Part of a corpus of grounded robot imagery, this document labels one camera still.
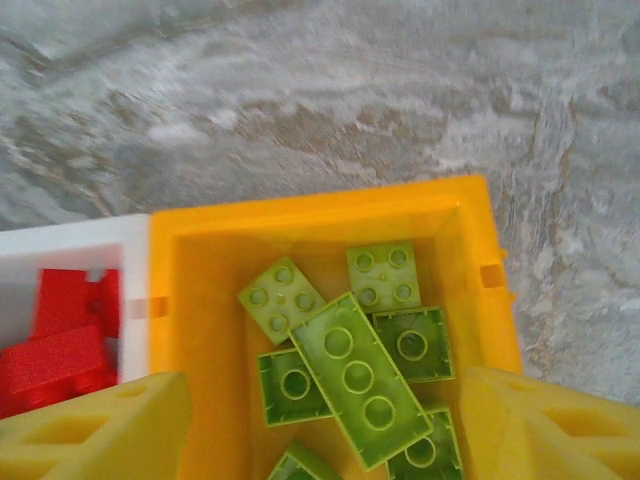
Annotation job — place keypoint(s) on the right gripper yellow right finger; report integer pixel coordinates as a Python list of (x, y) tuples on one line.
[(510, 435)]

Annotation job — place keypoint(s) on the green long lego brick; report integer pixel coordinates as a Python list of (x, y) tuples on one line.
[(357, 377)]

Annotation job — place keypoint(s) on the yellow plastic bin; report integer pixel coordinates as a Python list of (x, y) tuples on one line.
[(210, 300)]

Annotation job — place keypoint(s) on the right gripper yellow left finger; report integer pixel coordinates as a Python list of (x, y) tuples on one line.
[(125, 430)]

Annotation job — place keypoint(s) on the white plastic bin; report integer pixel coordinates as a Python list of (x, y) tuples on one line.
[(135, 250)]

